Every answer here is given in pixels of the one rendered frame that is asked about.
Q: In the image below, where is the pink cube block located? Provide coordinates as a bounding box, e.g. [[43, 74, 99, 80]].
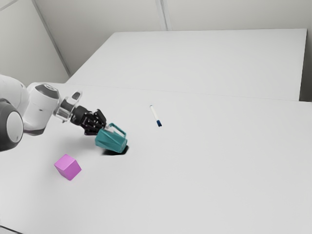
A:
[[54, 154, 82, 181]]

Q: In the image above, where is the white pen with blue cap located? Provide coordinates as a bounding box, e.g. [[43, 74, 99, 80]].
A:
[[149, 105, 163, 128]]

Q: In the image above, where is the teal faceted mug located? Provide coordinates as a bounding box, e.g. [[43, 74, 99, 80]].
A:
[[94, 123, 128, 154]]

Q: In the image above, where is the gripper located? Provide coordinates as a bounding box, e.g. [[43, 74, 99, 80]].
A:
[[70, 105, 114, 136]]

